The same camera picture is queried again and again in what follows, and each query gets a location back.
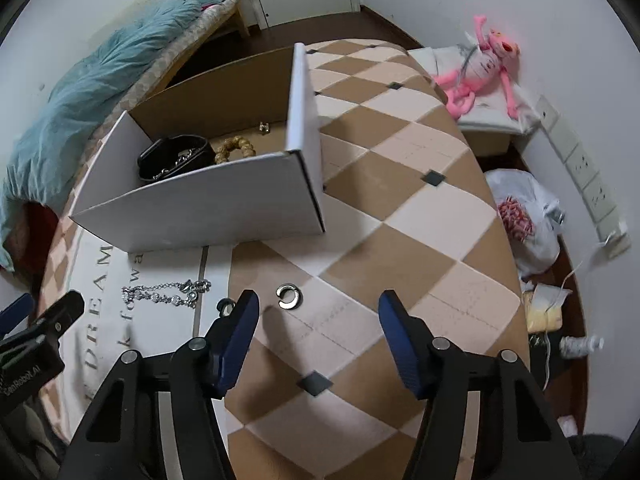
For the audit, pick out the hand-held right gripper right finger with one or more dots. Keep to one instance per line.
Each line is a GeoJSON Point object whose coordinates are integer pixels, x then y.
{"type": "Point", "coordinates": [400, 345]}

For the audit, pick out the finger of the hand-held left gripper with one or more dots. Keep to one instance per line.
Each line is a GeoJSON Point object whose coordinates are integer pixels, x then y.
{"type": "Point", "coordinates": [15, 312]}
{"type": "Point", "coordinates": [60, 312]}

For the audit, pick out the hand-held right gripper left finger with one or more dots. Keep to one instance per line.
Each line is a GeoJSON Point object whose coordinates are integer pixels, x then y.
{"type": "Point", "coordinates": [239, 342]}

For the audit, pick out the silver ear cuff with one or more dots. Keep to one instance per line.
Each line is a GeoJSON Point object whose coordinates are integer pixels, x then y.
{"type": "Point", "coordinates": [289, 296]}

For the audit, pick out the white cardboard box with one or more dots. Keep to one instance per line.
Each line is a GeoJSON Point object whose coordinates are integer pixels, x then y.
{"type": "Point", "coordinates": [210, 205]}

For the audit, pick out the yellow packet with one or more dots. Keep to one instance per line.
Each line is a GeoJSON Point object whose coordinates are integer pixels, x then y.
{"type": "Point", "coordinates": [542, 312]}

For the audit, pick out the white plastic bag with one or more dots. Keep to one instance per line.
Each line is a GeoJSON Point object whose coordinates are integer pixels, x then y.
{"type": "Point", "coordinates": [535, 240]}

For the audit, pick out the red patterned cloth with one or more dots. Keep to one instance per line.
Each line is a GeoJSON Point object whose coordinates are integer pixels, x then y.
{"type": "Point", "coordinates": [515, 217]}

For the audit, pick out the white bottle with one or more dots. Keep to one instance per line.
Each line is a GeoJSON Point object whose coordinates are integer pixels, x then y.
{"type": "Point", "coordinates": [580, 346]}

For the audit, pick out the teal quilt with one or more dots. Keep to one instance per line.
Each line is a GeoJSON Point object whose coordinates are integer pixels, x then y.
{"type": "Point", "coordinates": [95, 90]}

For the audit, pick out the dark cloth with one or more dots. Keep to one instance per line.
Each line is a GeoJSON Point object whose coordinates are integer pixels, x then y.
{"type": "Point", "coordinates": [597, 457]}

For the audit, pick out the white pillow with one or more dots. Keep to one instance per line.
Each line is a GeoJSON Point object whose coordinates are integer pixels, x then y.
{"type": "Point", "coordinates": [492, 110]}

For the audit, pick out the pink plush toy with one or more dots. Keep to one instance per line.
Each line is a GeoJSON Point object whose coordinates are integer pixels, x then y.
{"type": "Point", "coordinates": [482, 67]}

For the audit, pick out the wooden bed with mattress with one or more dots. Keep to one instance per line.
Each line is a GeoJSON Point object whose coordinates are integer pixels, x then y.
{"type": "Point", "coordinates": [200, 35]}

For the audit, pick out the white wall socket strip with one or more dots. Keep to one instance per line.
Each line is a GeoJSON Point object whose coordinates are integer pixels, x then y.
{"type": "Point", "coordinates": [585, 170]}

